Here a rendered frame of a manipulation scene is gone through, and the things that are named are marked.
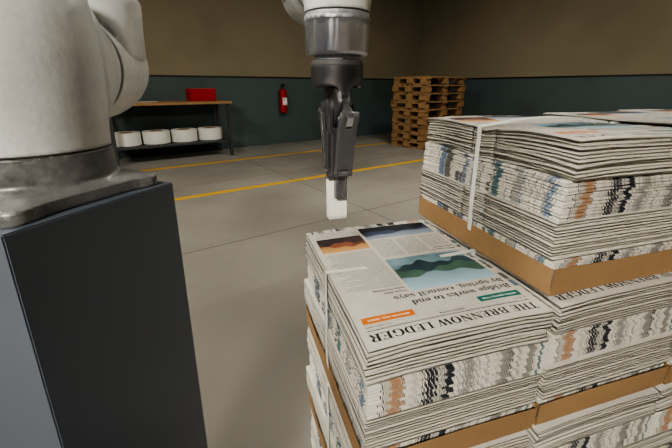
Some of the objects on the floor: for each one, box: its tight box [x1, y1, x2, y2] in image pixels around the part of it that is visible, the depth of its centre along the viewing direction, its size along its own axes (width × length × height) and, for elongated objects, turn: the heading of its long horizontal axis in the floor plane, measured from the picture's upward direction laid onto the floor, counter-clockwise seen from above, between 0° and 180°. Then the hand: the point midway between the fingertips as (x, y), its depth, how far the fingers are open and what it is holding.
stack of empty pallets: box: [391, 76, 466, 150], centre depth 721 cm, size 126×86×130 cm
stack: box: [304, 220, 672, 448], centre depth 88 cm, size 39×117×83 cm, turn 107°
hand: (336, 196), depth 57 cm, fingers closed
